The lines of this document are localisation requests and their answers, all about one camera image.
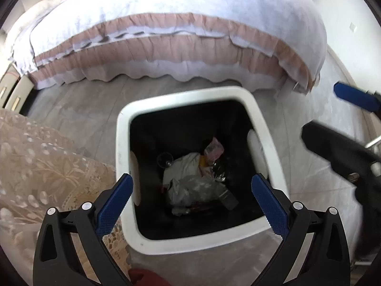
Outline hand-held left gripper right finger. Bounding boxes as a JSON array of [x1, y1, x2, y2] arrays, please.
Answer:
[[251, 173, 352, 286]]

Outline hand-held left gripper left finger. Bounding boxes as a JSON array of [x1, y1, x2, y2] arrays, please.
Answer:
[[33, 173, 134, 286]]

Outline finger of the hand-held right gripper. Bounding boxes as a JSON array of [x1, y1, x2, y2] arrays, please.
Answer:
[[301, 120, 381, 182], [333, 81, 381, 114]]

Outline white plastic wrapper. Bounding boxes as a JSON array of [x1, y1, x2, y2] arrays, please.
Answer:
[[163, 153, 203, 192]]

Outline pink wrapper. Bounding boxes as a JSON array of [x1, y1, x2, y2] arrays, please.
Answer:
[[204, 137, 225, 159]]

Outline white trash bin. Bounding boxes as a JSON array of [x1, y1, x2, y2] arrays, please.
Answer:
[[116, 86, 291, 256]]

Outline dark grey packet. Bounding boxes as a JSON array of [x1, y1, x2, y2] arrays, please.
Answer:
[[219, 189, 239, 211]]

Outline clear plastic cup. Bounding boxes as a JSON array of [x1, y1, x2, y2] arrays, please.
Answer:
[[156, 152, 175, 169]]

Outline dark red cloth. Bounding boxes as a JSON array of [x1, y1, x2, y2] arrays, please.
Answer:
[[128, 268, 171, 286]]

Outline white nightstand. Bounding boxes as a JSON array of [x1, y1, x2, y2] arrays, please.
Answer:
[[0, 62, 35, 116]]

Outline bed with grey-blue cover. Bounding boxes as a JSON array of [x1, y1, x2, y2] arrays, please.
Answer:
[[6, 0, 328, 76]]

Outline white ruffled pillow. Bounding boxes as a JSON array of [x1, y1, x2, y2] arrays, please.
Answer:
[[13, 0, 72, 34]]

